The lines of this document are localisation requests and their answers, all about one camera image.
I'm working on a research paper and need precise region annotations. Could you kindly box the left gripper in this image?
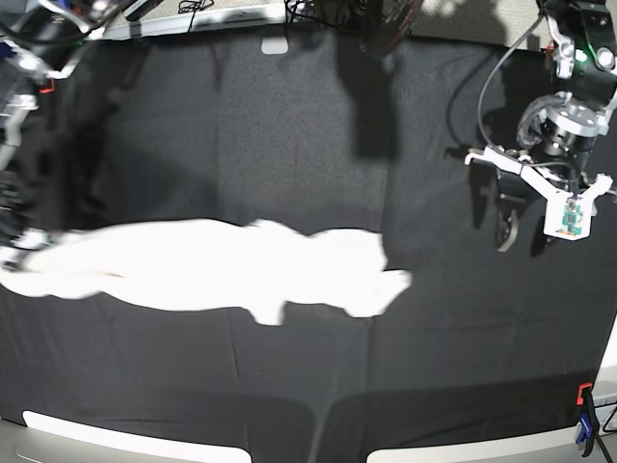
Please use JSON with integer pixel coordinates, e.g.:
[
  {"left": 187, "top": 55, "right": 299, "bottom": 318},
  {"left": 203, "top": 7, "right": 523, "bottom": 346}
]
[{"left": 496, "top": 165, "right": 573, "bottom": 257}]

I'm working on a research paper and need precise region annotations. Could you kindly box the white graphic t-shirt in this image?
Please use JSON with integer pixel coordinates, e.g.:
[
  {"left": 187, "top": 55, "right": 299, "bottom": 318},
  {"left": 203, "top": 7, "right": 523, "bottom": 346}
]
[{"left": 1, "top": 219, "right": 413, "bottom": 326}]

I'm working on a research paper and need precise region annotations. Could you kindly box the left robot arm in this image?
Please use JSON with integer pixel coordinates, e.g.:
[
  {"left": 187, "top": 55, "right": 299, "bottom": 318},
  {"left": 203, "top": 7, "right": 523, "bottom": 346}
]
[{"left": 513, "top": 1, "right": 616, "bottom": 256}]

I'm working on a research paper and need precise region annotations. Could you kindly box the red blue clamp near right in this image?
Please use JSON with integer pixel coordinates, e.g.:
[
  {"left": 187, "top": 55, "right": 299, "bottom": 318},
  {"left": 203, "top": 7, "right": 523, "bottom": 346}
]
[{"left": 576, "top": 382, "right": 599, "bottom": 458}]

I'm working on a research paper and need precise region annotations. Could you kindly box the black table cloth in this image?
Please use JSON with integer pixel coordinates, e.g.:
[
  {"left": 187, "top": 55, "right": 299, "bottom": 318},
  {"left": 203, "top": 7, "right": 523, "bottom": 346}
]
[{"left": 1, "top": 30, "right": 616, "bottom": 462}]

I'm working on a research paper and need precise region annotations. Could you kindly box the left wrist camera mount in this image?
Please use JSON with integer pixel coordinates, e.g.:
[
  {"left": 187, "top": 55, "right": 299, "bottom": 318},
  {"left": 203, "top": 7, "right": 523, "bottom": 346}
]
[{"left": 464, "top": 146, "right": 613, "bottom": 241}]

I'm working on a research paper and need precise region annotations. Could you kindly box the black red cable bundle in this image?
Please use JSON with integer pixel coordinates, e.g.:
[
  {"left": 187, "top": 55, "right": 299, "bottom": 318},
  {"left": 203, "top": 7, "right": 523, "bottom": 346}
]
[{"left": 359, "top": 0, "right": 425, "bottom": 62}]

